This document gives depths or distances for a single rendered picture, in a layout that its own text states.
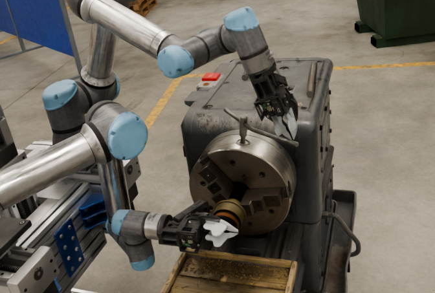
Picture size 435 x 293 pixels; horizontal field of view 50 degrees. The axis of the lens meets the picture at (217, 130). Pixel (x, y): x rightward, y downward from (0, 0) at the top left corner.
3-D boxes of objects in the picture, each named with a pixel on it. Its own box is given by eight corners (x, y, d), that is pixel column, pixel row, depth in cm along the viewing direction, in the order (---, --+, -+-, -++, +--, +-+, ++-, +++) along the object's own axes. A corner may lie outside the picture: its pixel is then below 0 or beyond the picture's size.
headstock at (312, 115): (232, 136, 221) (222, 56, 204) (335, 140, 206) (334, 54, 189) (187, 213, 172) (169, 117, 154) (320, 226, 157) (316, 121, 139)
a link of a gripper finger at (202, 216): (220, 231, 127) (191, 228, 130) (222, 227, 129) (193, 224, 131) (218, 218, 125) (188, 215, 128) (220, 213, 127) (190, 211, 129)
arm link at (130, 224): (125, 225, 142) (120, 202, 138) (158, 229, 139) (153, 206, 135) (112, 242, 136) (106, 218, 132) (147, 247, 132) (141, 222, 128)
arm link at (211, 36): (177, 40, 118) (207, 30, 110) (205, 27, 126) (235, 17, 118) (188, 69, 120) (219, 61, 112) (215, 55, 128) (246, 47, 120)
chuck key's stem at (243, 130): (237, 150, 139) (238, 116, 133) (243, 148, 140) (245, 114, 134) (241, 153, 137) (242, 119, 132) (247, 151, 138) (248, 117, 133)
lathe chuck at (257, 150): (199, 208, 160) (197, 127, 145) (291, 226, 152) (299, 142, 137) (190, 225, 153) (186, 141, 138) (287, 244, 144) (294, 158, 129)
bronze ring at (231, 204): (215, 191, 135) (205, 213, 128) (246, 195, 132) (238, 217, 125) (219, 216, 140) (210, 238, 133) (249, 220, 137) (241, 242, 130)
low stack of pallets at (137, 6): (119, 7, 978) (114, -14, 959) (158, 3, 964) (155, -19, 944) (98, 22, 869) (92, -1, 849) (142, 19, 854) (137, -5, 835)
